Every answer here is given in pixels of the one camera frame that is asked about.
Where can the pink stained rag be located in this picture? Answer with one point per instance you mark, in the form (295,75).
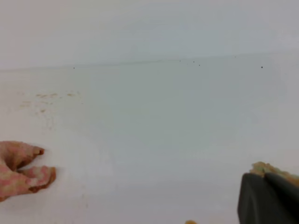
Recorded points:
(15,181)

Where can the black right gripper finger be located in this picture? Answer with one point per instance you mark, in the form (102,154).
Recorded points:
(268,200)

